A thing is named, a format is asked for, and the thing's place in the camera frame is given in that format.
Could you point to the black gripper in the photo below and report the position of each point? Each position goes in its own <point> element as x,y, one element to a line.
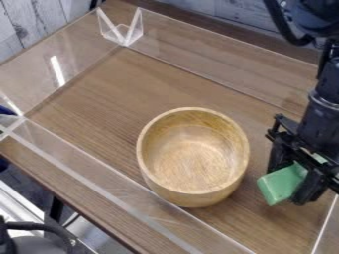
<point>310,142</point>

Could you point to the green rectangular block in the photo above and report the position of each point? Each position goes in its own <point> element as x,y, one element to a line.
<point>278,185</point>

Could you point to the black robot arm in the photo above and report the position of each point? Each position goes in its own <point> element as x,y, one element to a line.
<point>309,20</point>

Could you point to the brown wooden bowl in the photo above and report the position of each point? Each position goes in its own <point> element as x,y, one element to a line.
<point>193,154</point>

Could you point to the black table leg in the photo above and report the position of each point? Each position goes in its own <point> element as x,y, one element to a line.
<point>57,210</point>

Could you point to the clear acrylic tray walls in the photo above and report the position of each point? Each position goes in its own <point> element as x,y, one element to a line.
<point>86,88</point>

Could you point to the grey metal bracket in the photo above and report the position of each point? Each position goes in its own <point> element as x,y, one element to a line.
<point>81,248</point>

